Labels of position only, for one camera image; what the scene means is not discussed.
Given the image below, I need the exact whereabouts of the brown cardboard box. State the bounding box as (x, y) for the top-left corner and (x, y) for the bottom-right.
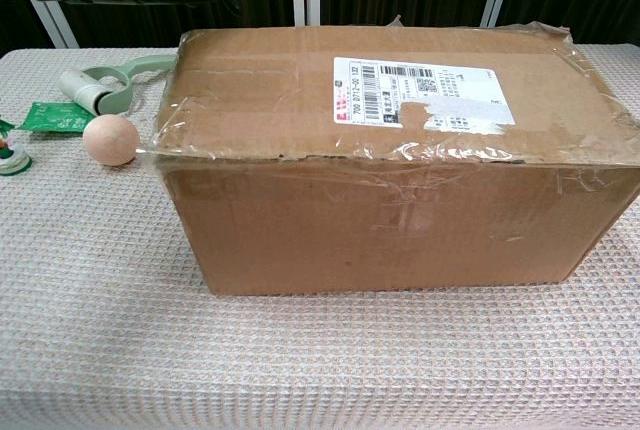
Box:
(147, 19), (640, 296)

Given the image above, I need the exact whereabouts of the beige waffle tablecloth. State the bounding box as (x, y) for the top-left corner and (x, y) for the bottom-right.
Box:
(0, 44), (640, 430)

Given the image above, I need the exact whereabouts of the green foil packet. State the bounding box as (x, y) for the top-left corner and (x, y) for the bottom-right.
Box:
(19, 101), (94, 135)

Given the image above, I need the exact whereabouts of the small green white figurine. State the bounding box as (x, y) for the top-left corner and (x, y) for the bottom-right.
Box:
(0, 117), (34, 177)

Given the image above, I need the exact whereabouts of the green lint roller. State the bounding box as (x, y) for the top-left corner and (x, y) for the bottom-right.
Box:
(57, 54), (176, 114)

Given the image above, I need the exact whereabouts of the peach wooden ball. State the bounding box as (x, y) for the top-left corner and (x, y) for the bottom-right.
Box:
(82, 114), (141, 167)

